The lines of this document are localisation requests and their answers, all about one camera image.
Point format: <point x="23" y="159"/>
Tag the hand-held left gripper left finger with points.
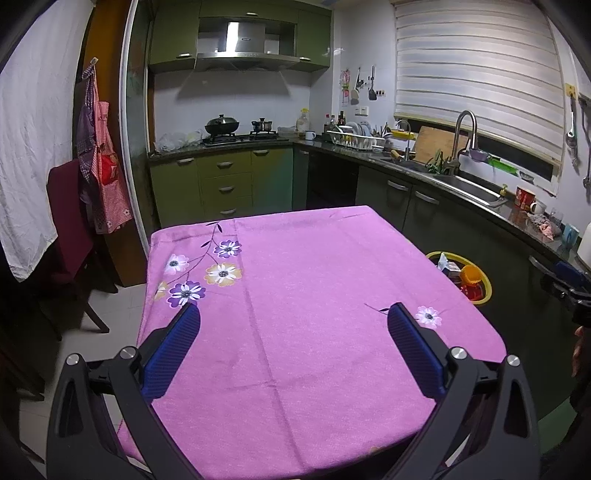
<point x="173" y="355"/>

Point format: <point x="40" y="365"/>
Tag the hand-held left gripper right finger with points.
<point x="413" y="355"/>

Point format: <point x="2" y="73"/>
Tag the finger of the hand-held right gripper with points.
<point x="561" y="287"/>
<point x="571" y="272"/>

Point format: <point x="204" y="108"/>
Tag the yellow rimmed trash bin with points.
<point x="488" y="282"/>

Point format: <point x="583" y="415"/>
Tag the silver wrapper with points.
<point x="444" y="263"/>

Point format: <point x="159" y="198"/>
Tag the person's right hand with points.
<point x="578" y="350"/>

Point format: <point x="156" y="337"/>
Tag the pink cloth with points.
<point x="545" y="228"/>

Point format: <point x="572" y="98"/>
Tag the white ceramic mug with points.
<point x="538" y="207"/>

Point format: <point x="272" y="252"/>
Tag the red paper cup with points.
<point x="524" y="198"/>

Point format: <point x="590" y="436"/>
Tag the pink floral tablecloth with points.
<point x="300" y="300"/>

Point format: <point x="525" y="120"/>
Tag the green sink holder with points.
<point x="501" y="162"/>

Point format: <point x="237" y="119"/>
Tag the steel sink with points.
<point x="471" y="187"/>

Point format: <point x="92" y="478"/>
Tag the red checkered apron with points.
<point x="108" y="203"/>

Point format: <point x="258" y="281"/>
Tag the dark red chair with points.
<point x="69" y="221"/>

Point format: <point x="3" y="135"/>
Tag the green leafy plant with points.
<point x="436" y="164"/>

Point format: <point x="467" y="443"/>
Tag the tall steel faucet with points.
<point x="457" y="138"/>

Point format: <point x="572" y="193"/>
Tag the green base cabinet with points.
<point x="221" y="175"/>

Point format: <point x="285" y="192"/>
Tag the wooden cutting board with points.
<point x="431" y="145"/>

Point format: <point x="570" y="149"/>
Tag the small steel faucet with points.
<point x="408" y="138"/>

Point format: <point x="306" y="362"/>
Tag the white plastic bags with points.
<point x="178" y="142"/>

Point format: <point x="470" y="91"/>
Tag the yellow sink holder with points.
<point x="402" y="134"/>

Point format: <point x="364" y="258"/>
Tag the white dish rack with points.
<point x="355" y="138"/>

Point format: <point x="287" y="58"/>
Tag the white window blind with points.
<point x="475" y="69"/>

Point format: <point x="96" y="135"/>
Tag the gas stove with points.
<point x="244" y="138"/>

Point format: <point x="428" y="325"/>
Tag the black wok with lid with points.
<point x="221" y="125"/>

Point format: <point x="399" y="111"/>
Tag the purple apron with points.
<point x="85" y="134"/>

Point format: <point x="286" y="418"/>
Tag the glass sliding door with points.
<point x="138" y="115"/>

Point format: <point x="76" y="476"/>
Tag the small steel pot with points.
<point x="262" y="125"/>

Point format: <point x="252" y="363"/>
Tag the plastic jug with yellow lid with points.
<point x="303" y="123"/>

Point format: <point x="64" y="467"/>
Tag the white hanging sheet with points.
<point x="32" y="138"/>

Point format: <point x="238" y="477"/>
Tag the black hanging spatula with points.
<point x="372" y="94"/>

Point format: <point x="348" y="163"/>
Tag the steel range hood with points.
<point x="244" y="39"/>

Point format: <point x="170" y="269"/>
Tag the wall sticker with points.
<point x="346" y="85"/>

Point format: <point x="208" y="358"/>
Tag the green wall cabinet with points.
<point x="175" y="32"/>

